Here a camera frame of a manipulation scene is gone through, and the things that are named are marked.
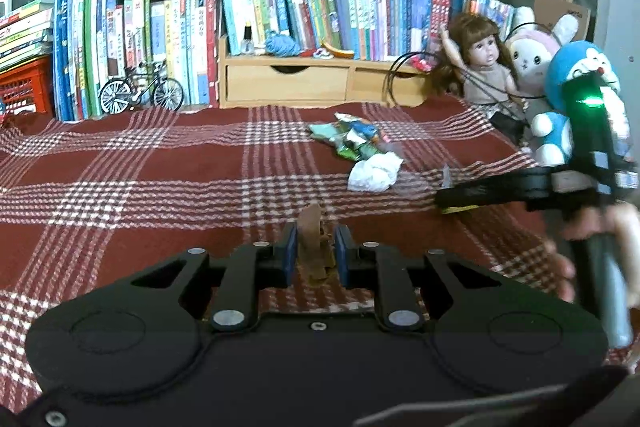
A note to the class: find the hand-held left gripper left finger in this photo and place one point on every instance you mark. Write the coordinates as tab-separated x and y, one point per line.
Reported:
289	254

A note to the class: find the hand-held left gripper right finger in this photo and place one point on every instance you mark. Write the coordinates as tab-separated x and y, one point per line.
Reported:
344	257

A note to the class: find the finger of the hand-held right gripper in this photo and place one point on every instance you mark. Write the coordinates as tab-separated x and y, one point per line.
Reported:
490	189

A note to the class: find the brown paper wrapper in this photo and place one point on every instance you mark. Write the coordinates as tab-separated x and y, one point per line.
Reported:
312	242

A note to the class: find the clear plastic wrapper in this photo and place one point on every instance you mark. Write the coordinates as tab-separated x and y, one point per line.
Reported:
425	182

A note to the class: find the pile of colourful wrappers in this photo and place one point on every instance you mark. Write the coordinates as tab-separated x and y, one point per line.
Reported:
355	137

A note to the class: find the person's right hand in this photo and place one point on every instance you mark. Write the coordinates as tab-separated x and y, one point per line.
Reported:
627	237

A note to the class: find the blue cat plush toy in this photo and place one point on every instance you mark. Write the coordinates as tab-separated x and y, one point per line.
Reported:
570	72

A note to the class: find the crumpled white tissue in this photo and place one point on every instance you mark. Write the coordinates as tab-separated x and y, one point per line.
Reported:
375	172

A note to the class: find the white and pink bunny plush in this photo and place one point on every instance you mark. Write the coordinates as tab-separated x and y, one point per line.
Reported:
532	52

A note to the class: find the brown-haired doll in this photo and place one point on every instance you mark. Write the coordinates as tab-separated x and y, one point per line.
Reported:
482	57

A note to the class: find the brown cardboard piece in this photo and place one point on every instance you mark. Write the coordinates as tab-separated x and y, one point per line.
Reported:
550	12

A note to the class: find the red plaid blanket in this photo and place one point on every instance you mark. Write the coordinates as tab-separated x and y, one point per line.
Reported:
150	187

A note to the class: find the row of thin books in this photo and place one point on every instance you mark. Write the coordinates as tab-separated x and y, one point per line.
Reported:
492	9

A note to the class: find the wooden drawer organizer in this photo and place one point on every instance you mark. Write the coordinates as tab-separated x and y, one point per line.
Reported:
285	84

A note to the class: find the small yellow and red toy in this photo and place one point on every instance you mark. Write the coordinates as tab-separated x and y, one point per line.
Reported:
335	52

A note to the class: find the blue yarn ball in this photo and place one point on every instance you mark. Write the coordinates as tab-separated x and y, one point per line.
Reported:
281	44

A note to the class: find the small dark bottle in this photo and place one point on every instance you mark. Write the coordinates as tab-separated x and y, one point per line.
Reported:
247	41

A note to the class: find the miniature black bicycle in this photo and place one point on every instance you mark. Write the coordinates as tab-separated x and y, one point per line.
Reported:
140	89

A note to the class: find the red plastic crate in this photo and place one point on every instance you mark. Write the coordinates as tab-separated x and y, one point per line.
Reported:
25	89

